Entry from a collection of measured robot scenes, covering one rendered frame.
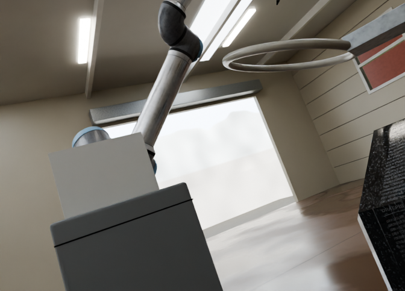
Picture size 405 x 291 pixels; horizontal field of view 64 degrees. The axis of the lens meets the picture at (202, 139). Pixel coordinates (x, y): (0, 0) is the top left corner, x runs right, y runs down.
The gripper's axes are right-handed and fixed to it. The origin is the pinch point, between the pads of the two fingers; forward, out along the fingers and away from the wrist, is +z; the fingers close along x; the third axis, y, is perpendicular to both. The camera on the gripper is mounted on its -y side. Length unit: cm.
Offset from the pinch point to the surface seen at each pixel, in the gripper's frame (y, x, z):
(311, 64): -11.9, 5.1, 30.1
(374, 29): -24, 43, 27
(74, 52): 322, -385, -78
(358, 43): -20, 41, 30
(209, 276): 28, 59, 97
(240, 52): 17, 41, 30
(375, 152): -28, 31, 65
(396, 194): -27, 49, 76
